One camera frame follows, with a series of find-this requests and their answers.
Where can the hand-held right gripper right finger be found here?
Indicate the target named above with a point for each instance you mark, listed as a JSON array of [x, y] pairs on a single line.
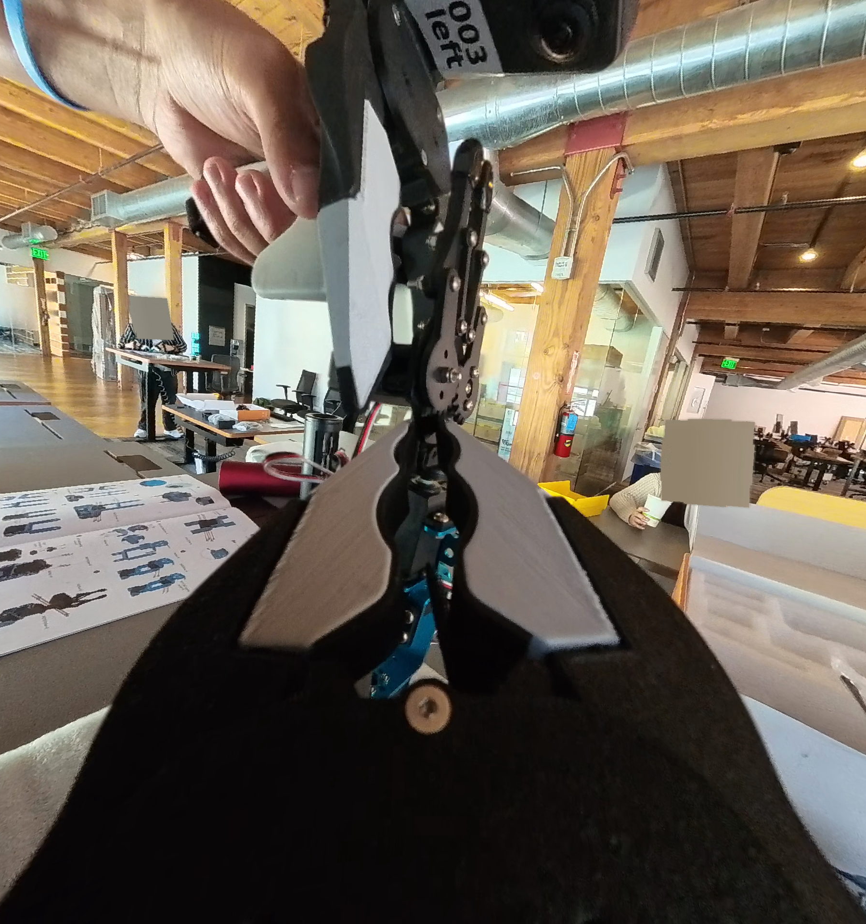
[[534, 571]]

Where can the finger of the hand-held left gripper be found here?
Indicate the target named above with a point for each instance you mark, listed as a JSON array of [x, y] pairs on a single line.
[[364, 275]]

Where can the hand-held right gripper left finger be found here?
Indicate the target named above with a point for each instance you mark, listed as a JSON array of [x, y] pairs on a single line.
[[332, 563]]

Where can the black toy robot claw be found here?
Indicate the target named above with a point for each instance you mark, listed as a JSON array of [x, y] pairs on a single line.
[[455, 289]]

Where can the blue toy robot arm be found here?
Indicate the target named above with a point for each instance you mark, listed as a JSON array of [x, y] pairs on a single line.
[[430, 563]]

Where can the dark grey desk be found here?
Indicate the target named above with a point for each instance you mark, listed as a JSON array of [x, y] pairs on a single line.
[[58, 708]]

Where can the person's left hand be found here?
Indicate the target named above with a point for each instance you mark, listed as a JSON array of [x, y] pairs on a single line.
[[238, 130]]

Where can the yellow tray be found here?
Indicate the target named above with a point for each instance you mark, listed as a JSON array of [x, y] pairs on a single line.
[[577, 501]]

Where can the black cylindrical flask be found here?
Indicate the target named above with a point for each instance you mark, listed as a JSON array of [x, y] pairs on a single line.
[[322, 448]]

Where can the red tube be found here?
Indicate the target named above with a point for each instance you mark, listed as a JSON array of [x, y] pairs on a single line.
[[252, 477]]

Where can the red fire extinguisher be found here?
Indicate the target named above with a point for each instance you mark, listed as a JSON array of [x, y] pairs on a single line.
[[564, 433]]

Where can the wooden column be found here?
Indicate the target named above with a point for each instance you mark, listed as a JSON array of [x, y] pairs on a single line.
[[570, 289]]

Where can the printed instruction sheet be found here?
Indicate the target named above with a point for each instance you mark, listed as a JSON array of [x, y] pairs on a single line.
[[86, 571]]

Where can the white parts box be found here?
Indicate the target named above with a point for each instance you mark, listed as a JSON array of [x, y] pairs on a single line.
[[794, 621]]

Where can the yellow chair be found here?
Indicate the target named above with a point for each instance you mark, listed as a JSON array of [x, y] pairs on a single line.
[[837, 508]]

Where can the blue wristband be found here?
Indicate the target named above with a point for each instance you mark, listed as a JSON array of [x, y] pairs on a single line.
[[43, 58]]

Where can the silver ventilation duct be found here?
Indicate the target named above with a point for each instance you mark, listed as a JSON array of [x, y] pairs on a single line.
[[722, 58]]

